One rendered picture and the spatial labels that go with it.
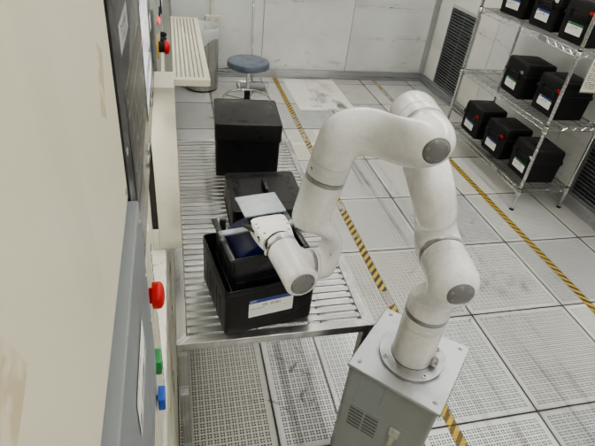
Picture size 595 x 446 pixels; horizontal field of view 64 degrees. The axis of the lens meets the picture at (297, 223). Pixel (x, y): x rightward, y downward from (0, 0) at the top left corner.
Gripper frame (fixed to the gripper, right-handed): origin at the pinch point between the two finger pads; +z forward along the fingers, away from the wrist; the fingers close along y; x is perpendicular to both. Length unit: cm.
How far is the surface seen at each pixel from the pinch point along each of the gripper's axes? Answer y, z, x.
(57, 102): -41, -80, 67
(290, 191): 28, 41, -23
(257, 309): -4.6, -13.9, -24.6
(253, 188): 14, 46, -23
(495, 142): 257, 155, -82
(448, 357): 46, -41, -34
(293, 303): 6.9, -13.9, -25.6
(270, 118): 31, 77, -8
